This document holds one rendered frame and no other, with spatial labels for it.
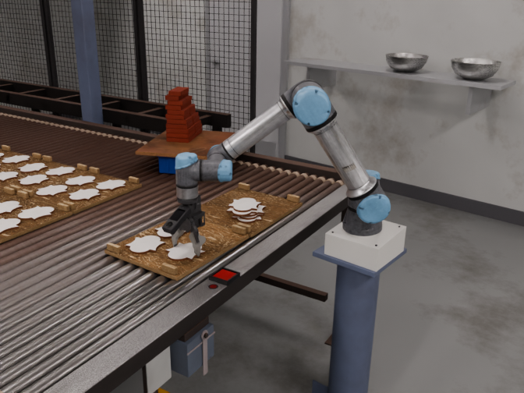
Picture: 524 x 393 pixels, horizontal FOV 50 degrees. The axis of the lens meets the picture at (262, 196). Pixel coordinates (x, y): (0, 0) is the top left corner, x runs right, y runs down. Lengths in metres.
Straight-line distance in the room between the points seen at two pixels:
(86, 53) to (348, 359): 2.55
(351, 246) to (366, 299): 0.26
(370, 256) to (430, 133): 3.20
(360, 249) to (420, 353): 1.25
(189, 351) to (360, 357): 0.88
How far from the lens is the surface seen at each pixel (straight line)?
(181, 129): 3.00
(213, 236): 2.13
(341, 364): 2.42
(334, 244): 2.13
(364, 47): 5.36
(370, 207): 1.93
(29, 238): 2.32
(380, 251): 2.05
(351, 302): 2.24
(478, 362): 3.25
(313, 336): 3.23
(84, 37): 3.87
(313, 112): 1.78
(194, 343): 1.76
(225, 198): 2.51
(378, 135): 5.40
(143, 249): 2.04
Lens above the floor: 1.84
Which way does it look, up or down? 21 degrees down
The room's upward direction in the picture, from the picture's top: 1 degrees clockwise
